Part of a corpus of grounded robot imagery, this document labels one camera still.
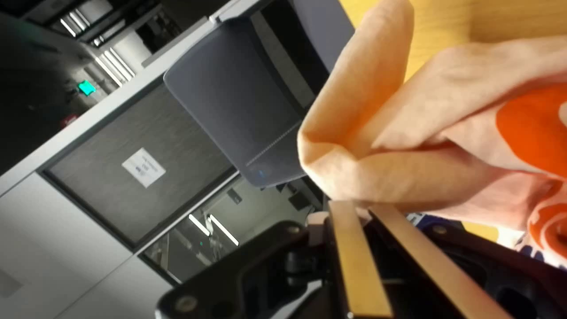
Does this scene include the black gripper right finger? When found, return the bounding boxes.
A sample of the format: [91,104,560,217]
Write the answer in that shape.
[371,205,510,319]

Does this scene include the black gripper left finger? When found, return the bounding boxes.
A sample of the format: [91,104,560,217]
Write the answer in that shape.
[330,201,394,319]

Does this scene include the peach printed shirt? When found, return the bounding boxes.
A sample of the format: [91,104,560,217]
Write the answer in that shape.
[298,0,567,267]

